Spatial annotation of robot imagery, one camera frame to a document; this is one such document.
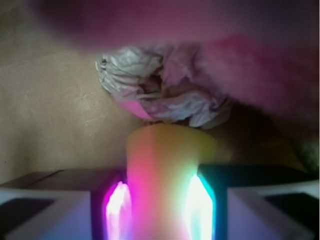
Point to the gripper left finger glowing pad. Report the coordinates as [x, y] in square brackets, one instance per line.
[71, 204]

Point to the pink plush toy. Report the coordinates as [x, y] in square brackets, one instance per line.
[263, 53]

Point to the brown paper bag tray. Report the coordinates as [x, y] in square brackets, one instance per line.
[54, 113]

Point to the crumpled white paper ball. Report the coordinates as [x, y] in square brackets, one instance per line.
[164, 84]

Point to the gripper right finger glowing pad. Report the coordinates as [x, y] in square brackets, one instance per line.
[253, 202]

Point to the yellow green sponge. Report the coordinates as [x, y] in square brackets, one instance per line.
[169, 201]

